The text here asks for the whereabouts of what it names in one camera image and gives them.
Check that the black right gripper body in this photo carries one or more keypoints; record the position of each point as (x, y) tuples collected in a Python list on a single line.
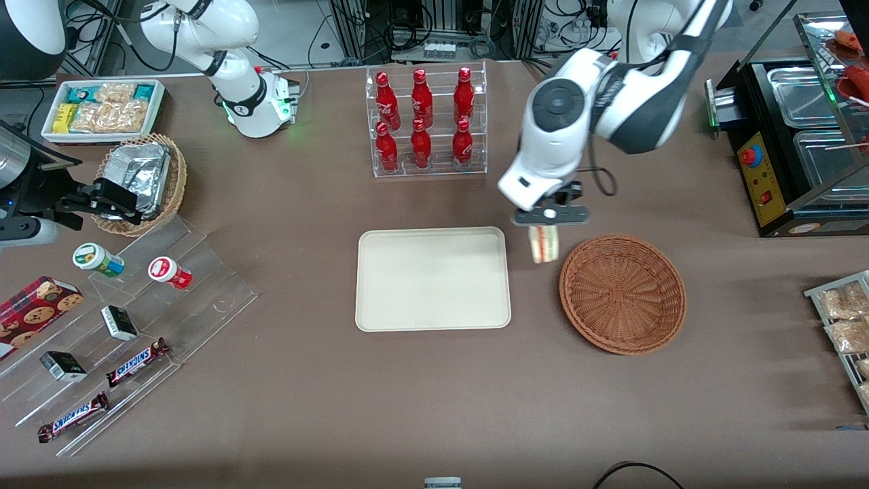
[(42, 185)]

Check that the triangular sandwich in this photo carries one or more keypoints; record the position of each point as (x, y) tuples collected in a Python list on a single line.
[(544, 246)]

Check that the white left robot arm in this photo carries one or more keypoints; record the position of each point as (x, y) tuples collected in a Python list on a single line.
[(638, 102)]

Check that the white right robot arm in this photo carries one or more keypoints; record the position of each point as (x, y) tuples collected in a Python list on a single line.
[(244, 102)]

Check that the tan wicker basket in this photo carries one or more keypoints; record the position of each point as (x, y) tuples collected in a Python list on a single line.
[(176, 183)]

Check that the brown round wicker basket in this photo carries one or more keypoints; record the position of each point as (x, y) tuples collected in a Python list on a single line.
[(621, 295)]

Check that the cream plastic tray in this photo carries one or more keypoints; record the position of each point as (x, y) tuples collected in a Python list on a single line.
[(432, 278)]

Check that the silver foil food pack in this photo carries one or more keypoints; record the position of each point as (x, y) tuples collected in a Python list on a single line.
[(139, 170)]

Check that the green lid snack cup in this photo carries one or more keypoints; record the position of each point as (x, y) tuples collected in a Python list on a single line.
[(95, 258)]

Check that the yellow snack packet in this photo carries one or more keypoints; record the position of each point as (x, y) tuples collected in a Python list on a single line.
[(64, 119)]

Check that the red lid snack cup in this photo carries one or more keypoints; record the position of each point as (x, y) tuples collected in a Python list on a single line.
[(166, 270)]

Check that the large clear cracker bag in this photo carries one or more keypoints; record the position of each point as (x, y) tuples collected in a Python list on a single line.
[(112, 117)]

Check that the white rectangular snack bin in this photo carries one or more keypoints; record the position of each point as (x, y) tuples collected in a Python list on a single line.
[(159, 102)]

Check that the small clear cracker bag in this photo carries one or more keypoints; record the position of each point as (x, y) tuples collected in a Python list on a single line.
[(117, 93)]

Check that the teal snack packet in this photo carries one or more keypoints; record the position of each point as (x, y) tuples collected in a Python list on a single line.
[(80, 94), (144, 92)]

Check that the small black carton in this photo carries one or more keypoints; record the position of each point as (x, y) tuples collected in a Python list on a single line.
[(62, 365), (119, 322)]

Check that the red soda bottle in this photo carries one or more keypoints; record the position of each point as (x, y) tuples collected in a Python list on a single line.
[(421, 146), (462, 144), (387, 102), (464, 95), (421, 98), (386, 149)]

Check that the clear acrylic stepped display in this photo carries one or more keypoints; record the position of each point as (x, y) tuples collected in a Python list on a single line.
[(204, 299)]

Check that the red cookie box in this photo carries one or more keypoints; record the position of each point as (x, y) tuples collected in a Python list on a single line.
[(34, 312)]

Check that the clear acrylic bottle rack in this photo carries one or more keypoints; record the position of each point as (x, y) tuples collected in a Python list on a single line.
[(438, 170)]

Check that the Snickers chocolate bar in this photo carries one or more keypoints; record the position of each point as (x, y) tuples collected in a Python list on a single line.
[(136, 363), (73, 417)]

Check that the red emergency stop button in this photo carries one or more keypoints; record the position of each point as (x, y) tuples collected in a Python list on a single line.
[(749, 156)]

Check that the white power strip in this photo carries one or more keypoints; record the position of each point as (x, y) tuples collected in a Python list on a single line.
[(439, 50)]

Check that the black food warmer machine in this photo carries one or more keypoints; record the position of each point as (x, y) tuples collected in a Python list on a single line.
[(781, 136)]

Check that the clear pastry bag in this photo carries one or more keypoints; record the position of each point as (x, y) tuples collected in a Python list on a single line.
[(848, 336), (845, 302)]

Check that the grey device edge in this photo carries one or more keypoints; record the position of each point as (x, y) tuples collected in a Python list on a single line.
[(442, 483)]

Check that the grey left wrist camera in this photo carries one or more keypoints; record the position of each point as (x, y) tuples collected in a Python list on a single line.
[(550, 216)]

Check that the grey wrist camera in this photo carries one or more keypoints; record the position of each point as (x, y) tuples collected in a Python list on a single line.
[(27, 232), (550, 216)]

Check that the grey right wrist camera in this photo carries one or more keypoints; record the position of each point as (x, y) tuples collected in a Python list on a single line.
[(27, 232)]

